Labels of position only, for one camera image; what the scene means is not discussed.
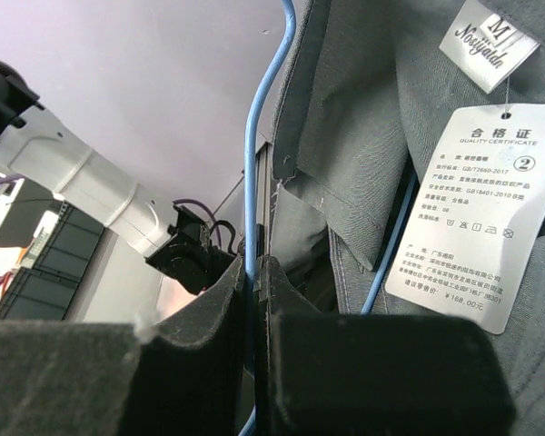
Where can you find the aluminium frame rail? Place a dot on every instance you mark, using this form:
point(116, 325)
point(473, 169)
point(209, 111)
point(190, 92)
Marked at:
point(264, 195)

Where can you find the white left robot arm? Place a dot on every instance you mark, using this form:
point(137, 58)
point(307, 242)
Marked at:
point(36, 145)

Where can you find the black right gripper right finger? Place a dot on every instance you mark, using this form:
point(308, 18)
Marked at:
point(321, 373)

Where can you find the white paper price tag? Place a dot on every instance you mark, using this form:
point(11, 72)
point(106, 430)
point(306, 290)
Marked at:
point(476, 216)

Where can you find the dark plastic storage crates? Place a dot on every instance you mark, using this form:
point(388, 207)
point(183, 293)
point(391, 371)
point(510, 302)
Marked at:
point(46, 289)

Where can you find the grey shirt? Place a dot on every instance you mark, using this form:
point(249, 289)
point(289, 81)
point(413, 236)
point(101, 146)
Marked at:
point(368, 91)

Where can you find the white woven size label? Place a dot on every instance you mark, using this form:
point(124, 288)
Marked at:
point(485, 46)

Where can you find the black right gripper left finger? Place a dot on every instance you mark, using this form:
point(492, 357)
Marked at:
point(180, 376)

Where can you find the light blue wire hanger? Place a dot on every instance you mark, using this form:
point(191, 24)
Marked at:
point(250, 193)

